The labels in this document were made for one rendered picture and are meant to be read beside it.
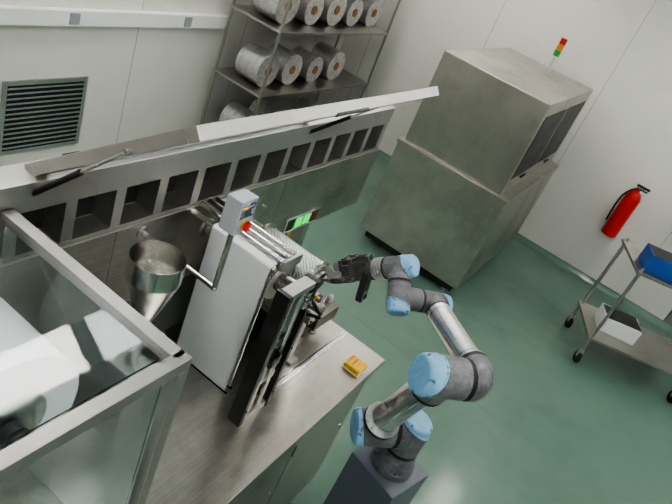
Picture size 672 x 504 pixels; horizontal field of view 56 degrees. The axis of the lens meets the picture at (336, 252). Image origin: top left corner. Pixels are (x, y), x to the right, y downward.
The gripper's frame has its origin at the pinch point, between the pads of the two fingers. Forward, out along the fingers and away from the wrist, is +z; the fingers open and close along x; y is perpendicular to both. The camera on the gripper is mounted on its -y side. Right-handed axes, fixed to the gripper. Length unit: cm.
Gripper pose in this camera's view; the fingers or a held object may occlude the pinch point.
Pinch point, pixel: (327, 279)
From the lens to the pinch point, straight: 220.1
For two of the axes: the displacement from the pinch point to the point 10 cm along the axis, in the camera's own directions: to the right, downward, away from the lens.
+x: -5.2, 2.8, -8.1
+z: -8.2, 1.0, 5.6
